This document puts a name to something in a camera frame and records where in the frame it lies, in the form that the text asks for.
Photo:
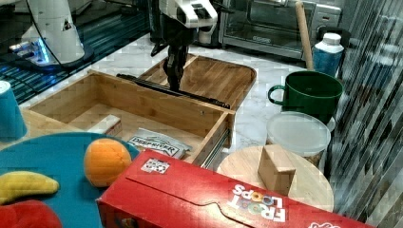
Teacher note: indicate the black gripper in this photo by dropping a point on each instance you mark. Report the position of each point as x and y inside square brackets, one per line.
[166, 32]

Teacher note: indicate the black drawer handle bar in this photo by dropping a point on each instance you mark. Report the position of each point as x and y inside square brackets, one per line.
[167, 90]

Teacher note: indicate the light wooden drawer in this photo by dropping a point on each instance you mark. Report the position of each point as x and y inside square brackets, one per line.
[84, 102]

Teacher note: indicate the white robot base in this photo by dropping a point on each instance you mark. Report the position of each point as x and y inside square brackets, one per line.
[52, 39]

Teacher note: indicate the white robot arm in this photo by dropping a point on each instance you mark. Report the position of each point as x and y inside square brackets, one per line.
[181, 23]

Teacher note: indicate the white block in drawer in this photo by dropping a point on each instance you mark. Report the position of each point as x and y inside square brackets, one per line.
[110, 125]

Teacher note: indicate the dark wooden cutting board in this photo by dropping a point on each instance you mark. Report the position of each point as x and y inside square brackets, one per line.
[211, 78]

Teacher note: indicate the Deep River chip bag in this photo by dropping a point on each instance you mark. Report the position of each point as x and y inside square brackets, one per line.
[147, 139]

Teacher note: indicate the silver toaster oven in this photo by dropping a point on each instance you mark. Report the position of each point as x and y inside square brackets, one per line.
[271, 26]

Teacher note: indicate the orange fruit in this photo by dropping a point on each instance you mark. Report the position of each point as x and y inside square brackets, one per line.
[105, 159]

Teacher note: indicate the red Froot Loops box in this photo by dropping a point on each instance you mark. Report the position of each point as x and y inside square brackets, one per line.
[157, 191]

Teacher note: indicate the wooden rolling pin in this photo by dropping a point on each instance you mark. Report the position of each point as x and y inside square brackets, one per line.
[304, 35]

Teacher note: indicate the green mug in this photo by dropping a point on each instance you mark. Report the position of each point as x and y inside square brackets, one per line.
[309, 92]

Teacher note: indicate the clear lidded container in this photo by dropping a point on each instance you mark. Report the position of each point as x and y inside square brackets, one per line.
[300, 134]

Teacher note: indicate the teal plate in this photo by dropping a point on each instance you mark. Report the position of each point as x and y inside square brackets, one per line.
[60, 157]

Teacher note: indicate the brown wooden block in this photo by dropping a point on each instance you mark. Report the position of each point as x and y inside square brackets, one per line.
[276, 170]

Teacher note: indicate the white blue bottle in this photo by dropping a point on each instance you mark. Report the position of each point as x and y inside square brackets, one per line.
[327, 54]

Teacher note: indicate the teal cup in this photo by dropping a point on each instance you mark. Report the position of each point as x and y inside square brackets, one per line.
[12, 124]

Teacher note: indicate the round wooden board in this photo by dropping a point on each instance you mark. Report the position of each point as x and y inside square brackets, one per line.
[309, 184]

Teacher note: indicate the yellow banana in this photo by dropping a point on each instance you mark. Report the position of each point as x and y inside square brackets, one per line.
[17, 184]

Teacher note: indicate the red toy fruit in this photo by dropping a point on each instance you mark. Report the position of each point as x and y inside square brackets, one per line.
[28, 214]

